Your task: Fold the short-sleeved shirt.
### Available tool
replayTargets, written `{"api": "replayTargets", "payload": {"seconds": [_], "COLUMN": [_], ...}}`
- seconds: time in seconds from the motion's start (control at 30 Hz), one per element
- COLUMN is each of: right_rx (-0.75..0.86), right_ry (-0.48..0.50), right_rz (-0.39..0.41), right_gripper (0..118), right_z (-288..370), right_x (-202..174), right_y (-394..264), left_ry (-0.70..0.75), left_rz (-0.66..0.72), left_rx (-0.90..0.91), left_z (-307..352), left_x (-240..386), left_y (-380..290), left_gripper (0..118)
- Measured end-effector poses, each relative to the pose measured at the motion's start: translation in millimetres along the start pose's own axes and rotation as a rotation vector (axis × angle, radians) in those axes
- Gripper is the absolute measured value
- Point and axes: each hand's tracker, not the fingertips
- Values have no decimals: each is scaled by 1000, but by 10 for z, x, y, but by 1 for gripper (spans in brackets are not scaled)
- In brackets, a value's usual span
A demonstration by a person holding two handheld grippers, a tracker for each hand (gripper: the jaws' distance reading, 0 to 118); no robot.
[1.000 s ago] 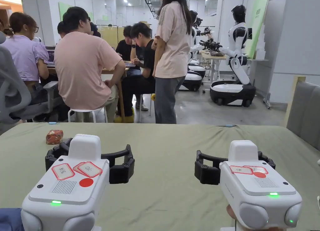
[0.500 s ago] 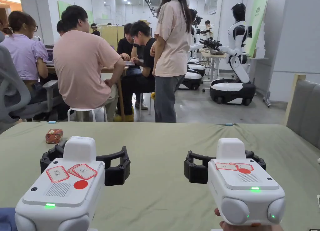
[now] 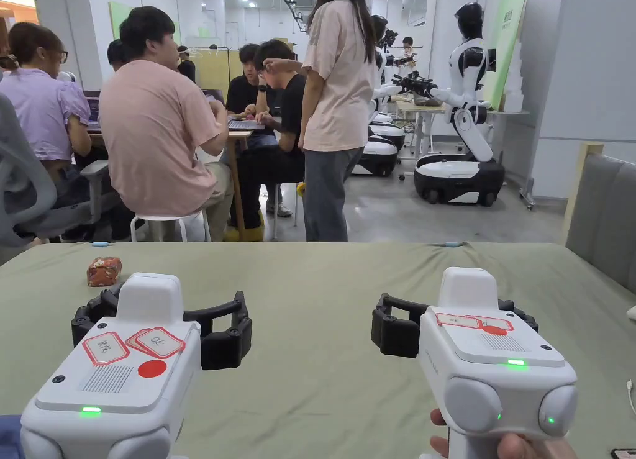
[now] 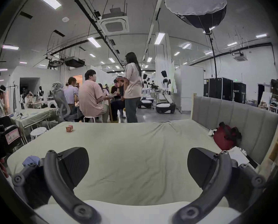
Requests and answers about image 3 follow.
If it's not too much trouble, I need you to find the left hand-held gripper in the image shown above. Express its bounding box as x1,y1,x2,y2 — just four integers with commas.
19,272,253,459

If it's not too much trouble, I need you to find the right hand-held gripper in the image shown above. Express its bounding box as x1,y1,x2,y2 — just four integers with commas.
371,266,579,459

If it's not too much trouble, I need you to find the person's right hand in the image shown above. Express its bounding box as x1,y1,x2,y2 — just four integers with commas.
429,409,579,459

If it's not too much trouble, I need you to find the small red patterned packet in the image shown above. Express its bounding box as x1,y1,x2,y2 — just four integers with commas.
86,257,123,288

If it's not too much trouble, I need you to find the white round stool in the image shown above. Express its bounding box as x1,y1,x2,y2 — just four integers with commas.
130,209,212,243

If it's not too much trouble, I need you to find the yellow stool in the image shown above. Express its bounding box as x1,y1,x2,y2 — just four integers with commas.
222,209,265,243

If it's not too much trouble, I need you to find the bed with pale green sheet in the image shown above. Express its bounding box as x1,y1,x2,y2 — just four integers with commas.
0,241,636,459

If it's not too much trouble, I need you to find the grey office chair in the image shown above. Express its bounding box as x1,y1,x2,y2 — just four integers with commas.
0,91,121,253

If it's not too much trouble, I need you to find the white and black humanoid robot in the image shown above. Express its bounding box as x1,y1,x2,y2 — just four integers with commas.
368,14,407,152
392,1,507,206
350,133,400,178

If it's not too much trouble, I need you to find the grey padded headboard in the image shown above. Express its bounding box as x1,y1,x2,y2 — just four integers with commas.
565,143,636,296

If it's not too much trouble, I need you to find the light wooden work table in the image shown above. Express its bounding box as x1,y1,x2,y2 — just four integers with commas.
394,96,448,161

